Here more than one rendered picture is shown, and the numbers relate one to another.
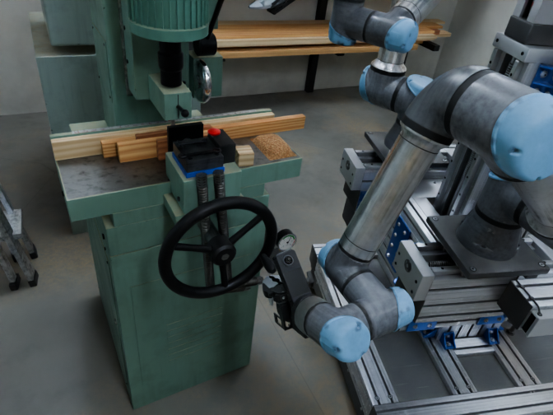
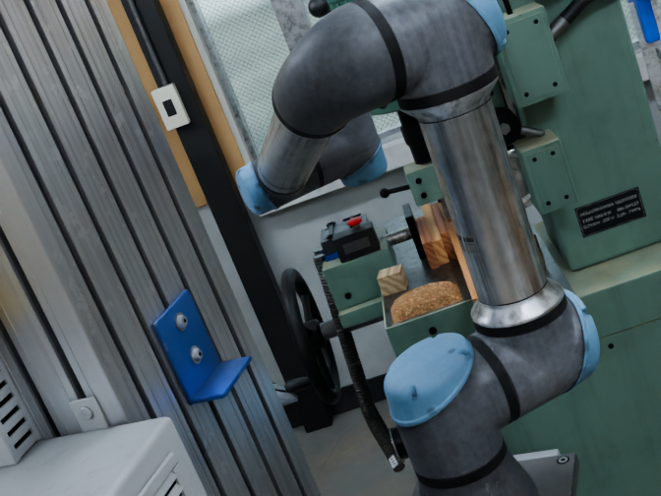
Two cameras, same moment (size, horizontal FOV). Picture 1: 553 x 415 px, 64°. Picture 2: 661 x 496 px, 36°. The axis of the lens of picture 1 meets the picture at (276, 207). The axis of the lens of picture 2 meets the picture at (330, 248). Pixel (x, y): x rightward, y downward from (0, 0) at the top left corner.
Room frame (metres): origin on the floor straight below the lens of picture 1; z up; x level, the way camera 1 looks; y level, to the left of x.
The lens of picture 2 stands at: (2.05, -1.29, 1.55)
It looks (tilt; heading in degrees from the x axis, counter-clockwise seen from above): 17 degrees down; 130
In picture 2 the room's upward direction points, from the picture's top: 22 degrees counter-clockwise
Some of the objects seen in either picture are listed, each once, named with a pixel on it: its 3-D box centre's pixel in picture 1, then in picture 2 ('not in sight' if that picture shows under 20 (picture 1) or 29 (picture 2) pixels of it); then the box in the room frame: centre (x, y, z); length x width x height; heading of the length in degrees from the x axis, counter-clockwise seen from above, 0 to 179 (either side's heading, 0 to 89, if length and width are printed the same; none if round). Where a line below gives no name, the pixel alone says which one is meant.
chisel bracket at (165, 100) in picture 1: (170, 98); (445, 178); (1.06, 0.31, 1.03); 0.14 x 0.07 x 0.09; 33
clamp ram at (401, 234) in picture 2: (189, 146); (399, 236); (0.96, 0.23, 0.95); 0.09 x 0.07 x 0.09; 123
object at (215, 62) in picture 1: (204, 73); (545, 171); (1.28, 0.26, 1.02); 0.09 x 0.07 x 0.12; 123
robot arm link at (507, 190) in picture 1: (515, 188); not in sight; (0.91, -0.55, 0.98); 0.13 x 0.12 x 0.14; 30
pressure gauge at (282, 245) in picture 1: (284, 241); (405, 445); (1.01, -0.04, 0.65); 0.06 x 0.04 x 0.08; 123
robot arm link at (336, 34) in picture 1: (350, 21); (344, 149); (1.18, -0.12, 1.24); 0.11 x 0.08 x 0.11; 55
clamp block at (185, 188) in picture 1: (202, 177); (362, 268); (0.89, 0.18, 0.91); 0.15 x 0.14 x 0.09; 123
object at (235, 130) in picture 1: (213, 133); (459, 249); (1.10, 0.20, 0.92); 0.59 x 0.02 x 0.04; 123
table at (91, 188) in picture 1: (190, 174); (410, 273); (0.96, 0.23, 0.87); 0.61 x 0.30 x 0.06; 123
